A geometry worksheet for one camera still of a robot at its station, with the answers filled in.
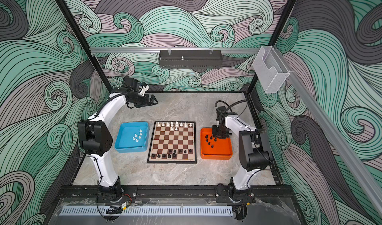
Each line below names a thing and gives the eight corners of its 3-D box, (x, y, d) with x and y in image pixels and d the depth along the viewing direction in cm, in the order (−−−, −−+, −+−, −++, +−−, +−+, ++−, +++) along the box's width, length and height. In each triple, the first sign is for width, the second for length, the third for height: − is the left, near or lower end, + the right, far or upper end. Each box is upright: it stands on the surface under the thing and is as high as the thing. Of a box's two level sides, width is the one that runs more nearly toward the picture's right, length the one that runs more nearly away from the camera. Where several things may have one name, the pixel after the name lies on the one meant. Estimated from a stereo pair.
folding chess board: (147, 163, 85) (146, 161, 83) (154, 123, 104) (153, 121, 101) (197, 163, 85) (197, 161, 83) (195, 123, 104) (195, 121, 101)
